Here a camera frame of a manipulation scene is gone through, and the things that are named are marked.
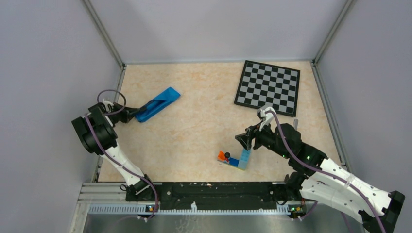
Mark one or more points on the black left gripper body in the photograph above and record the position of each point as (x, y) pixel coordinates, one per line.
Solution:
(124, 115)

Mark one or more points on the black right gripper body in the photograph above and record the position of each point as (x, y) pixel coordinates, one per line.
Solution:
(264, 136)

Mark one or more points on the silver metal knife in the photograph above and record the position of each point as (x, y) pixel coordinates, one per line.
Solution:
(295, 123)

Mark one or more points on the colourful toy brick assembly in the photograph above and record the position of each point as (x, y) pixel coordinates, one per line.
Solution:
(241, 163)

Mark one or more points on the blue cloth napkin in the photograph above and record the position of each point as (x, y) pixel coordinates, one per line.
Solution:
(157, 104)

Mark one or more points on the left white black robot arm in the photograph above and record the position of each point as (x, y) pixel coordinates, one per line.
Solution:
(96, 132)

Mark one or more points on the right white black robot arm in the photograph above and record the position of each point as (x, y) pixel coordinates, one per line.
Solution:
(317, 177)

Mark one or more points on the black white checkerboard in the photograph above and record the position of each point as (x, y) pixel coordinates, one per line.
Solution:
(264, 84)

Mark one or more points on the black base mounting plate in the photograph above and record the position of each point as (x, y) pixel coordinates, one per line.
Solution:
(215, 196)

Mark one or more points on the aluminium frame rail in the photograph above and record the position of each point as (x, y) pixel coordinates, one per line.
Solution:
(102, 208)

